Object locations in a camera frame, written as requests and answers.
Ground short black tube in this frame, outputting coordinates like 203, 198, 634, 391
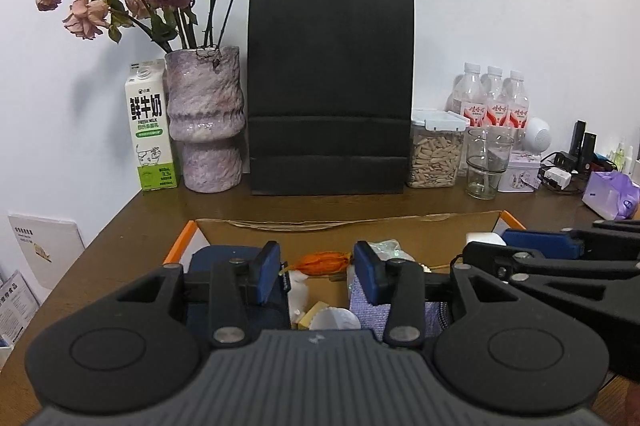
582, 132, 599, 172

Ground wooden desktop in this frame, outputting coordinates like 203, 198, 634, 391
0, 183, 640, 426

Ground white board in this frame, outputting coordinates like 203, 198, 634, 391
7, 212, 86, 291

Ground white round speaker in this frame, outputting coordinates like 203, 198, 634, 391
520, 116, 553, 152

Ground leaflets on floor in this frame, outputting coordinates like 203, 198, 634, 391
0, 271, 41, 348

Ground purple tissue pack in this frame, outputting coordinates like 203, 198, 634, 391
582, 171, 640, 221

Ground clear seed container white lid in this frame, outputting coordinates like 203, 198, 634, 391
406, 109, 470, 189

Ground orange dried flower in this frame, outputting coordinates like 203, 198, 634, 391
290, 251, 355, 278

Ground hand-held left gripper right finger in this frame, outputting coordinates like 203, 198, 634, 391
352, 240, 521, 348

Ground purple knitted cloth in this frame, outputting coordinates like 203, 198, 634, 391
347, 276, 452, 348

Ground black paper bag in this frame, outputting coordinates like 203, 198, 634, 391
247, 0, 416, 197

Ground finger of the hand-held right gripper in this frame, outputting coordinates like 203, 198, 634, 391
462, 242, 640, 307
501, 219, 640, 263

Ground clear glass cup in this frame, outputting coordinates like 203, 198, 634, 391
466, 127, 516, 201

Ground navy pouch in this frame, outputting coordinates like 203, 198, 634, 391
186, 245, 294, 333

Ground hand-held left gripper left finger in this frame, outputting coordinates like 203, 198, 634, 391
115, 240, 282, 348

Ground small white bottle cap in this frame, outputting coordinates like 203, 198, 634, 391
312, 306, 361, 331

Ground white tin box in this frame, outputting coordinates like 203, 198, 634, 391
497, 150, 542, 194

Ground purple marbled vase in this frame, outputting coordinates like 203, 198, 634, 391
165, 45, 248, 194

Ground red-orange cardboard box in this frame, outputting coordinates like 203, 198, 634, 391
162, 209, 527, 343

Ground yellow rectangular block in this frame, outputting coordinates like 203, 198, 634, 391
297, 300, 334, 331

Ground clear water bottle pink label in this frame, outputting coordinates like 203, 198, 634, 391
502, 69, 531, 130
452, 62, 489, 130
482, 65, 510, 130

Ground white charger plug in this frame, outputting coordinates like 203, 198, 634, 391
542, 167, 573, 191

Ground white green milk carton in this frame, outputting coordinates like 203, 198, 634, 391
124, 59, 180, 192

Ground tall black tube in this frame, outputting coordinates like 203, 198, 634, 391
572, 120, 587, 158

